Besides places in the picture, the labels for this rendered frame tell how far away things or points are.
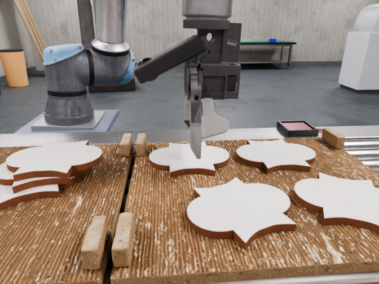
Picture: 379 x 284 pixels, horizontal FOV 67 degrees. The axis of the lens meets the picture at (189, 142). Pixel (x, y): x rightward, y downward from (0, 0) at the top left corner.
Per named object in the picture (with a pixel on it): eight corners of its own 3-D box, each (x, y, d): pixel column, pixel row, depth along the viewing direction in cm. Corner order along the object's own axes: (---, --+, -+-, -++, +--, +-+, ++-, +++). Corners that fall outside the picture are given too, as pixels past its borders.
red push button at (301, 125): (280, 127, 75) (281, 122, 75) (302, 127, 76) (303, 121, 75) (289, 136, 70) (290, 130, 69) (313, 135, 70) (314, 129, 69)
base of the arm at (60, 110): (59, 110, 102) (56, 82, 98) (101, 114, 101) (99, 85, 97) (35, 123, 88) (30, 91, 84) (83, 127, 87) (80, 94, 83)
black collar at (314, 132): (276, 127, 76) (277, 120, 75) (304, 125, 76) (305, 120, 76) (287, 137, 69) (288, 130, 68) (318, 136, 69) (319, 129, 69)
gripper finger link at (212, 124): (233, 154, 41) (229, 94, 44) (192, 155, 41) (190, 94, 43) (228, 158, 44) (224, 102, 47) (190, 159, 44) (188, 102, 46)
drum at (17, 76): (25, 87, 580) (17, 50, 553) (1, 87, 576) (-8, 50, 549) (34, 83, 622) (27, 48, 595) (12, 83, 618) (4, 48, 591)
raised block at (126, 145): (124, 145, 59) (123, 132, 58) (133, 145, 59) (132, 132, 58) (120, 157, 53) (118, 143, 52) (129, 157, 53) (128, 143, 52)
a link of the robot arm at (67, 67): (44, 85, 93) (38, 41, 88) (87, 84, 99) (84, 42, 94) (48, 93, 83) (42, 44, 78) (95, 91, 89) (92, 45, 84)
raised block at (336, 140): (320, 138, 62) (322, 127, 61) (328, 138, 62) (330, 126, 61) (335, 150, 57) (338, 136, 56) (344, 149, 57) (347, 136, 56)
